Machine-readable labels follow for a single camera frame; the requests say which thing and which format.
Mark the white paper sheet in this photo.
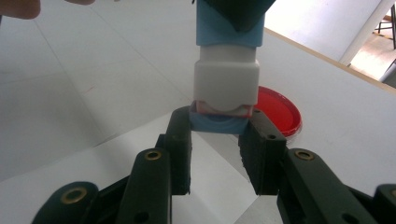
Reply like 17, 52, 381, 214
0, 115, 260, 224

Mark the white metal desk frame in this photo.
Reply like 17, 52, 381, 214
378, 57, 396, 87

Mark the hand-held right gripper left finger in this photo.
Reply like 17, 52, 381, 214
155, 105, 193, 196

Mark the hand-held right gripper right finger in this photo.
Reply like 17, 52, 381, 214
237, 108, 288, 196

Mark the red petri dish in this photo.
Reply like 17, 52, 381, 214
253, 86, 303, 139

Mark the blue stamp cap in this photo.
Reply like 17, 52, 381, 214
189, 101, 254, 135

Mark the white and blue stamp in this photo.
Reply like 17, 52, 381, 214
192, 0, 266, 118

